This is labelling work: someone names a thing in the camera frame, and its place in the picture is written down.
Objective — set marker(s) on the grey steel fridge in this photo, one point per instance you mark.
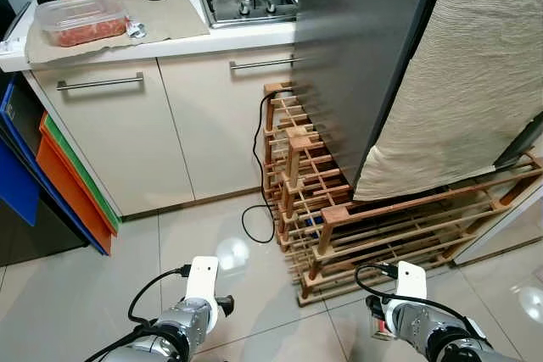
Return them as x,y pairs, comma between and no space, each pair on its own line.
356,40

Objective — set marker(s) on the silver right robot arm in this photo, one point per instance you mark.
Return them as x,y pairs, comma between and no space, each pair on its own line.
441,336

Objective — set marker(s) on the beige cloth over fridge door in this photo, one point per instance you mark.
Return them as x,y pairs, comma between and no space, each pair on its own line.
467,82

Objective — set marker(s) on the wooden wine rack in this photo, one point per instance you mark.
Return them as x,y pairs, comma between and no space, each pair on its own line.
333,222

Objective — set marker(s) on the white side cabinet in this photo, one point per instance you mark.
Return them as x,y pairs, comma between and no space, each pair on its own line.
509,226

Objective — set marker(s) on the green plastic board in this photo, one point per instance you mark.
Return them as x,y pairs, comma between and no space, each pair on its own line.
89,180

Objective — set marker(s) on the beige kitchen base cabinet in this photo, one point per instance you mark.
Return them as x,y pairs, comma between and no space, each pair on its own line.
127,142

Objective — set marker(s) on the orange plastic board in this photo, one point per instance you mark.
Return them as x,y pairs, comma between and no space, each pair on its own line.
72,184

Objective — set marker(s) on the blue plastic board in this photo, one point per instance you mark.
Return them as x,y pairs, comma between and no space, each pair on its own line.
17,175

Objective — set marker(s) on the crumpled foil wrapper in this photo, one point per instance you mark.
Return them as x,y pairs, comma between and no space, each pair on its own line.
137,30

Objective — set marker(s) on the beige counter cloth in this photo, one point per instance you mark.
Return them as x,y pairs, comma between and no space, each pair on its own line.
170,19

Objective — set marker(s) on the clear plastic food container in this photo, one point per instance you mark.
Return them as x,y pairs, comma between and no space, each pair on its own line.
82,21

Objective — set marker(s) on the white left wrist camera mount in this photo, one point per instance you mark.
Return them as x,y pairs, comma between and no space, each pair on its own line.
202,286

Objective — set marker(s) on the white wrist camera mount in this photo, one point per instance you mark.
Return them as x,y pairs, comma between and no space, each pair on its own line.
202,286
411,281

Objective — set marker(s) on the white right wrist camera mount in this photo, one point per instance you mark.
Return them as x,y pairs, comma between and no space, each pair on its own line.
411,281

